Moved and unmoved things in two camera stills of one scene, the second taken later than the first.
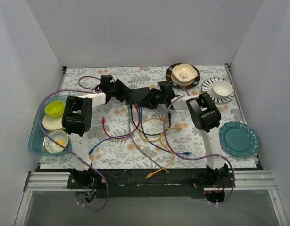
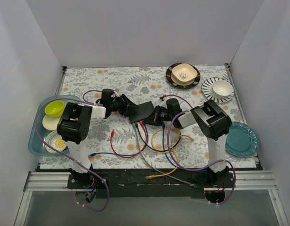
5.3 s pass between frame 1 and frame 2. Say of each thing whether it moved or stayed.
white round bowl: stayed
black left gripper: moved
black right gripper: moved
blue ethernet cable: moved
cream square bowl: stayed
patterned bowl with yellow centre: stayed
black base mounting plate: stayed
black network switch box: moved
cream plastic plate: stayed
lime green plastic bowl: stayed
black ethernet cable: moved
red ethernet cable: moved
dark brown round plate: stayed
